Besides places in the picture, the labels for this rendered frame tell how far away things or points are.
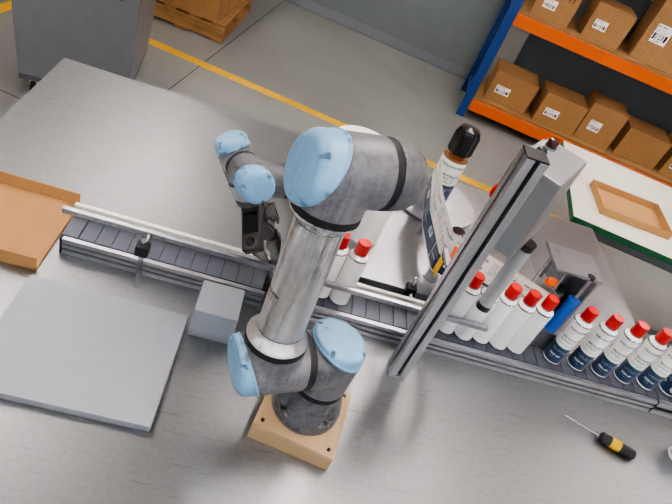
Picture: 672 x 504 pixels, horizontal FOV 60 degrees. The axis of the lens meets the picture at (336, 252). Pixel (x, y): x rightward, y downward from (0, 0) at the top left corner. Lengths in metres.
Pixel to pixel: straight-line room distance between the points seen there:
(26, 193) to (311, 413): 0.95
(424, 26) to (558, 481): 4.77
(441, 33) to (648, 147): 2.04
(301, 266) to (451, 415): 0.72
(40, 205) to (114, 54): 1.81
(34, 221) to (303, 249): 0.88
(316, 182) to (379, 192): 0.10
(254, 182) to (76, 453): 0.61
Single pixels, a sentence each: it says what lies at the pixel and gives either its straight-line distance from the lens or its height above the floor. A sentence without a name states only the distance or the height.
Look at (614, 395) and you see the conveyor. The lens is 1.86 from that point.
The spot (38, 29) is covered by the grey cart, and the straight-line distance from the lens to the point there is 3.45.
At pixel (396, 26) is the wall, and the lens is 5.85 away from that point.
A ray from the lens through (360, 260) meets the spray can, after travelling 1.41.
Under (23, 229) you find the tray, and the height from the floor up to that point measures 0.83.
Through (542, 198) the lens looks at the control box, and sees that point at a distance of 1.16.
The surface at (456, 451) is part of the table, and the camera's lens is 1.46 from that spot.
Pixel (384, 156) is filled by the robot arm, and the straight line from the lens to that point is 0.86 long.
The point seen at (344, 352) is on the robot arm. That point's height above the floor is 1.10.
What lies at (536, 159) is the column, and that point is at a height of 1.50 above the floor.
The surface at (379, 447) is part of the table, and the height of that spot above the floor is 0.83.
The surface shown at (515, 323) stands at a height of 0.99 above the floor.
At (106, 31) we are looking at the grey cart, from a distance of 3.34.
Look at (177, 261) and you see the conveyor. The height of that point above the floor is 0.88.
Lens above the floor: 1.92
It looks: 39 degrees down
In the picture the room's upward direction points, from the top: 24 degrees clockwise
